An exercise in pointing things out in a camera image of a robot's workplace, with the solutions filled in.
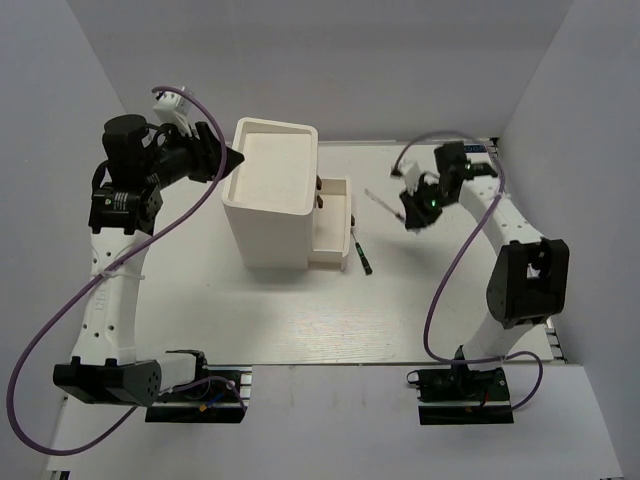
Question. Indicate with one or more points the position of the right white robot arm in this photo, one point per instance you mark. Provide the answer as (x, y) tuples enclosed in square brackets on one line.
[(528, 282)]

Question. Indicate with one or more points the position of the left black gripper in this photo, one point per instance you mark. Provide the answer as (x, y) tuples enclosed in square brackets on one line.
[(207, 152)]

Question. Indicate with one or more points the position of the thin black green screwdriver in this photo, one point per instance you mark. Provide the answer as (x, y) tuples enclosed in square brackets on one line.
[(362, 256)]

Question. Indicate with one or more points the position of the blue red screwdriver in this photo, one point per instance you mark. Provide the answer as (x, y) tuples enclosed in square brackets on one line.
[(376, 199)]

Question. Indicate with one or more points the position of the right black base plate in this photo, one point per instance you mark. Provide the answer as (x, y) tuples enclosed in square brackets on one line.
[(459, 396)]

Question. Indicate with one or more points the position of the white drawer cabinet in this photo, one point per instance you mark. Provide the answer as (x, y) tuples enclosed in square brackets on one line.
[(269, 199)]

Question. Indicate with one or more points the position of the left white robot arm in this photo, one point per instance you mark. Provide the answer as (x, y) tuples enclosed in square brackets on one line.
[(141, 160)]

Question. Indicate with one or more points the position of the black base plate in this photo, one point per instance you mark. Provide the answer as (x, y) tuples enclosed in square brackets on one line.
[(222, 399), (459, 396)]

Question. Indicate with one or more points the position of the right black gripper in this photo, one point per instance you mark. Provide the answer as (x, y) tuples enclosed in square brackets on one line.
[(416, 216)]

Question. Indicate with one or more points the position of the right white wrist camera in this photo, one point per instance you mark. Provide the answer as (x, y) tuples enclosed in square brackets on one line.
[(411, 174)]

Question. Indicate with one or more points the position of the white bottom drawer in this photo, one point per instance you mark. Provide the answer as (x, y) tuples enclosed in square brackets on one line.
[(331, 226)]

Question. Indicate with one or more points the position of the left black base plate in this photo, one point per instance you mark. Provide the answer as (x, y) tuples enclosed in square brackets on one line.
[(222, 399)]

